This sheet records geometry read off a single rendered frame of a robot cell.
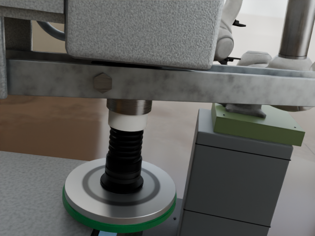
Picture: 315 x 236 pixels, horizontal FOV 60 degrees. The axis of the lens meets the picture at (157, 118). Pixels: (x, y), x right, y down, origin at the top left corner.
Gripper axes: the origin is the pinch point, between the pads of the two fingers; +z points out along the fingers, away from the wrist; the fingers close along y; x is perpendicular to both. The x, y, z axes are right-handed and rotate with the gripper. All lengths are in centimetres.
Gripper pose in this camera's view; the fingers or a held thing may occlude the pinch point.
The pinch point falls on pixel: (239, 42)
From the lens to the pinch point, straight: 125.2
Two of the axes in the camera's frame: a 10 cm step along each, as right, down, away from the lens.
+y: 1.0, -9.7, -2.1
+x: -5.5, -2.3, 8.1
